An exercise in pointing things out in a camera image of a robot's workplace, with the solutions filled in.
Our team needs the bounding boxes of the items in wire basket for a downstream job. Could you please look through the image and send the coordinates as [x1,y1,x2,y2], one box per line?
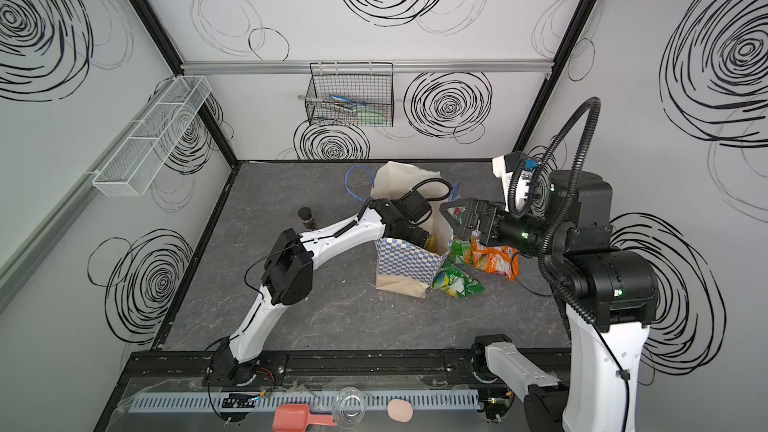
[297,94,388,126]

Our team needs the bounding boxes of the pink oval sponge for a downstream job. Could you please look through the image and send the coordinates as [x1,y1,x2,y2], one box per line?
[387,399,414,423]

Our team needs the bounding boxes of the clear acrylic wall shelf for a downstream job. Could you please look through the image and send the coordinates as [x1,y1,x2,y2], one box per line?
[92,76,212,197]

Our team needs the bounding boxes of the orange snack packet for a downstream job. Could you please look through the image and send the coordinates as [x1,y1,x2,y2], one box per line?
[471,240,519,281]

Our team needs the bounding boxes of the checkered paper bag blue handles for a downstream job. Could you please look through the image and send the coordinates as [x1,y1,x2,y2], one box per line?
[369,161,459,298]

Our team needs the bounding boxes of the small dark spice bottle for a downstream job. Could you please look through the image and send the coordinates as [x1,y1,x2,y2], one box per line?
[298,206,317,230]

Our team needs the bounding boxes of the pink plastic scoop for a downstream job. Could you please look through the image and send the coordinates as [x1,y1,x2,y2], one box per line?
[272,404,337,432]

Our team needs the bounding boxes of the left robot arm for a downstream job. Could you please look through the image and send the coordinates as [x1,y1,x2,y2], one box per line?
[205,177,453,386]

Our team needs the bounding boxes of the black wire wall basket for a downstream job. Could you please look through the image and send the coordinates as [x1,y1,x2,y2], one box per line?
[303,61,395,127]

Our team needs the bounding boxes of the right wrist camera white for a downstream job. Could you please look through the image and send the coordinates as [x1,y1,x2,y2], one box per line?
[492,151,540,212]

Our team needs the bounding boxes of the green snack packet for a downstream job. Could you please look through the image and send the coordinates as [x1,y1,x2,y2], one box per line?
[449,240,474,266]
[431,261,485,298]

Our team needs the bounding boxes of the grey slotted cable duct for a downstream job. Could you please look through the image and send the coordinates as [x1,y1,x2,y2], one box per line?
[127,389,482,413]

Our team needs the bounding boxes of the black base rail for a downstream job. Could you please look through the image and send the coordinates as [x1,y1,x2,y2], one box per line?
[118,348,496,387]

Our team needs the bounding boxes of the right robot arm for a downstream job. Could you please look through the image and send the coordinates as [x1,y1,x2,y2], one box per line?
[440,97,659,431]

